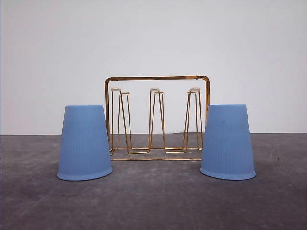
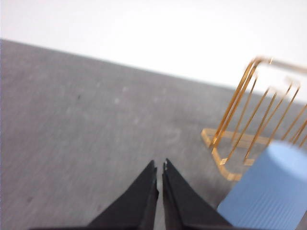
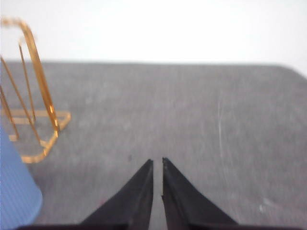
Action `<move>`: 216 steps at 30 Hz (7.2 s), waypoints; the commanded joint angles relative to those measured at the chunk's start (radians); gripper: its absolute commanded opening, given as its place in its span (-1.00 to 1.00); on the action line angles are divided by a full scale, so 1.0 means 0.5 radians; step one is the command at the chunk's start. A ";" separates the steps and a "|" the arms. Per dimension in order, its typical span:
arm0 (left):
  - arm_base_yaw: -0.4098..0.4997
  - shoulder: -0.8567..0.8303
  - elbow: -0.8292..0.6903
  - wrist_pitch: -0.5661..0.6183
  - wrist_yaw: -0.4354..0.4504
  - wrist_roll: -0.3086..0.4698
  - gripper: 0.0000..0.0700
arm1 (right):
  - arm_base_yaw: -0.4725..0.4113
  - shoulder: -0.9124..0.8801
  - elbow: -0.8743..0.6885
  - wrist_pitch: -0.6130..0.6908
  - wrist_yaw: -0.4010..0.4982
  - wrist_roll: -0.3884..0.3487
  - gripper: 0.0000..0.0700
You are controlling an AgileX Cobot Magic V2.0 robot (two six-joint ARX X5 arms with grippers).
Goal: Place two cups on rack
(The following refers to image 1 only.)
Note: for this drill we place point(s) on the blue ribbed cup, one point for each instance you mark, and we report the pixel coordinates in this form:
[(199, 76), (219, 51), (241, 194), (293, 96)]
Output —
[(227, 151), (84, 147)]

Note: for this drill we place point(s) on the left blue ribbed cup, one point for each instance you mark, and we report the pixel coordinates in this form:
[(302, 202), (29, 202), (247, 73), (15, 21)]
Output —
[(84, 147)]

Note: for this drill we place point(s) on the gold wire cup rack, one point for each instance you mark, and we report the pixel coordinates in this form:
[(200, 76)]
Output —
[(157, 118)]

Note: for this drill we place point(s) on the right blue ribbed cup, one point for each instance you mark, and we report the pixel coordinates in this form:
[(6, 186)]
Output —
[(227, 151)]

